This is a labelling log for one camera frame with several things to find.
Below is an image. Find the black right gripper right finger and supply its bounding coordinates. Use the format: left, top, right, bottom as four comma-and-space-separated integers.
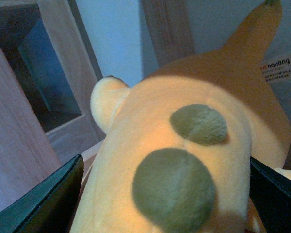
250, 157, 291, 233

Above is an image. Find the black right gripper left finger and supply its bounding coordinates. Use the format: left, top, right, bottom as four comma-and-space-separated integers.
0, 154, 84, 233

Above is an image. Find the yellow plush dinosaur toy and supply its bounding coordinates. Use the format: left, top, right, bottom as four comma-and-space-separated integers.
70, 0, 291, 233

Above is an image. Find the white sewn toy label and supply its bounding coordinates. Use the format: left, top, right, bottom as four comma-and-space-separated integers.
260, 53, 291, 83

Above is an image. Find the wooden shelf cabinet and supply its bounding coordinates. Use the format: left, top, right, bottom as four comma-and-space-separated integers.
0, 0, 197, 216

